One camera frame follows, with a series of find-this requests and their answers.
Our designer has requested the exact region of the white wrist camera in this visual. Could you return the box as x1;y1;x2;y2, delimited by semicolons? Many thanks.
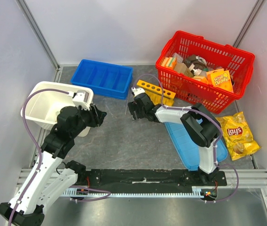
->
131;87;145;97
68;90;94;110

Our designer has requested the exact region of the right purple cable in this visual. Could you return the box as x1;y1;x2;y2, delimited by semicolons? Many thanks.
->
133;73;240;204

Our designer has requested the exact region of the orange Scrub Daddy package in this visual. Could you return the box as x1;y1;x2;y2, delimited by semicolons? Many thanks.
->
206;68;233;93

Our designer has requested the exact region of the white cable duct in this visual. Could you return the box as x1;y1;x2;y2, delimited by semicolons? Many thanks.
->
60;187;204;198

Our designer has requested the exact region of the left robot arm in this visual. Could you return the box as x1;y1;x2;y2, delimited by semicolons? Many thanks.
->
0;105;107;226

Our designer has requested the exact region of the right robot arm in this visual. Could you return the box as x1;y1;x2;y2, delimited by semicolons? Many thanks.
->
127;88;222;186

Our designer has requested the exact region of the yellow Lays chips bag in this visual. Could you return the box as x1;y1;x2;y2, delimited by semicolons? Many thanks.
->
216;112;260;161

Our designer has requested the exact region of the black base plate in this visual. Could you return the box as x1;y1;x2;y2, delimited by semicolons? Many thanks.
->
75;169;227;194

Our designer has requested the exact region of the yellow test tube rack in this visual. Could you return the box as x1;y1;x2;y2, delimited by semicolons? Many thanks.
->
137;80;176;106

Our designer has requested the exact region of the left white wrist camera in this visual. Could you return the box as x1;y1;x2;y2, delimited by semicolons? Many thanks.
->
68;90;94;110

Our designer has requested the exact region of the red shopping basket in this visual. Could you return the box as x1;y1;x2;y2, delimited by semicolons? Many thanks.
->
156;31;255;114

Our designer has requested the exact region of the clear glass test tube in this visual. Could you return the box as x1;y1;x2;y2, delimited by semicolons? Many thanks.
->
156;137;160;157

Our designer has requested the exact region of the light blue plastic lid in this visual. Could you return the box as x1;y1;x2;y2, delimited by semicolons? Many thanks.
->
165;122;228;172

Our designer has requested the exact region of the white plastic tub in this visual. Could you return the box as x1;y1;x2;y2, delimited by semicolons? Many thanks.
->
25;81;93;130

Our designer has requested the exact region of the blue divided plastic tray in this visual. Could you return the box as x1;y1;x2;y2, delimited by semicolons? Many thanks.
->
71;59;133;100

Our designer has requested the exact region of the orange green sponge pack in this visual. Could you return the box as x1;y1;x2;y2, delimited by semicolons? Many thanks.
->
161;56;177;70

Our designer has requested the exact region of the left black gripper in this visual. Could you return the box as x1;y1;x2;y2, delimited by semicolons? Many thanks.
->
71;103;107;137

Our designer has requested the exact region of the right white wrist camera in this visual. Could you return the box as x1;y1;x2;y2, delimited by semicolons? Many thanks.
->
131;87;145;97

